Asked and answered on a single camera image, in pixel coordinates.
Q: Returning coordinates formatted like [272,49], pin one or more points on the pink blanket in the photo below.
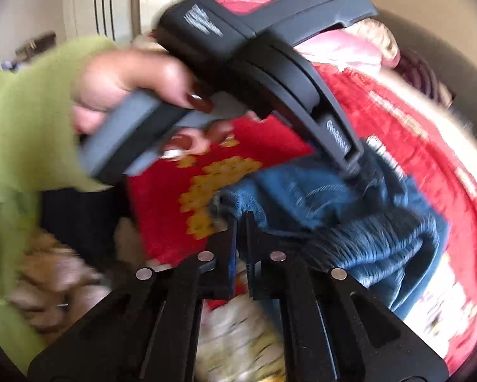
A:
[342,47]

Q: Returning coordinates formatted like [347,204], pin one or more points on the person's left forearm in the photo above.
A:
[31,119]

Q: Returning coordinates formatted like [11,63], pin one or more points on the hanging dark belts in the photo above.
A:
[102,8]

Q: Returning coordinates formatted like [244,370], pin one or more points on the red embroidered bedsheet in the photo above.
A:
[162,207]

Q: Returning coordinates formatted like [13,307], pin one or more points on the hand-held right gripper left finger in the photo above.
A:
[222,262]

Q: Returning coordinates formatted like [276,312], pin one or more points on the white door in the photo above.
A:
[79,8]

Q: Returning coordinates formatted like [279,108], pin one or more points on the dark cloth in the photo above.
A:
[83,223]

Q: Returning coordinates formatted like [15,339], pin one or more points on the person's left hand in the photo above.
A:
[119,75]

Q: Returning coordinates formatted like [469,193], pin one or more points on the cream floral pillow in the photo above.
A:
[381,38]

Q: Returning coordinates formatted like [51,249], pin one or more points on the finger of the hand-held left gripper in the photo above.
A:
[338,139]

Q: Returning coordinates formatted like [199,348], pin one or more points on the person's green clothed body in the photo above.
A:
[3,286]

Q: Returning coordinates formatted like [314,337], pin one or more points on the blue pants with lace hem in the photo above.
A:
[381,238]

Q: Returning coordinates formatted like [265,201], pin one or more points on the purple striped cloth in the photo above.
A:
[417,71]

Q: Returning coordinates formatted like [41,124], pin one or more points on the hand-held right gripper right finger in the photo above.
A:
[262,270]

